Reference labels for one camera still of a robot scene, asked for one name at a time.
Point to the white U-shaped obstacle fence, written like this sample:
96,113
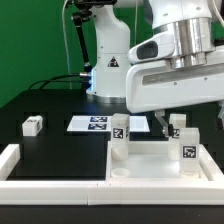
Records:
102,192

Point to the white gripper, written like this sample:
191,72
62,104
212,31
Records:
152,85

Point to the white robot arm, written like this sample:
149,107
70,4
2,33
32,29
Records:
179,65

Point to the white AprilTag base plate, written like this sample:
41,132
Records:
103,124

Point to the white square table top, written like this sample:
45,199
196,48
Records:
148,162

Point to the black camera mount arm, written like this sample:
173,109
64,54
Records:
83,15

